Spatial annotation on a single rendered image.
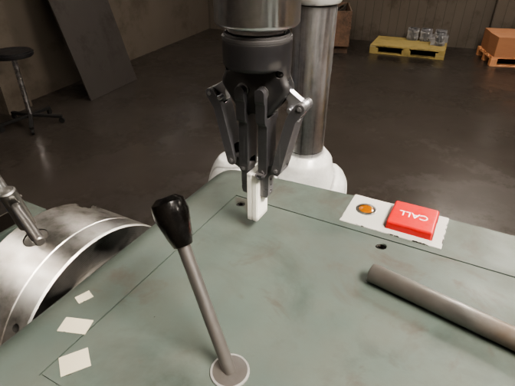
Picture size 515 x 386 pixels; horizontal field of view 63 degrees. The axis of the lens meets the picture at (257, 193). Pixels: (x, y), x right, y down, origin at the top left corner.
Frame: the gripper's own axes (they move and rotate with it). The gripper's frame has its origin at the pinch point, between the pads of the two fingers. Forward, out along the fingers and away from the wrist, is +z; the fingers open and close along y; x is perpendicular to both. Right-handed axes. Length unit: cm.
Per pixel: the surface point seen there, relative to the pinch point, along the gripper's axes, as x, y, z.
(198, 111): -298, 231, 131
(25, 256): 17.7, 25.6, 7.8
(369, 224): -7.2, -13.5, 4.9
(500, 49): -642, -35, 108
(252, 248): 4.9, -1.9, 5.0
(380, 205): -12.4, -13.7, 4.9
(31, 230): 18.9, 19.7, 0.5
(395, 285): 4.8, -19.5, 3.3
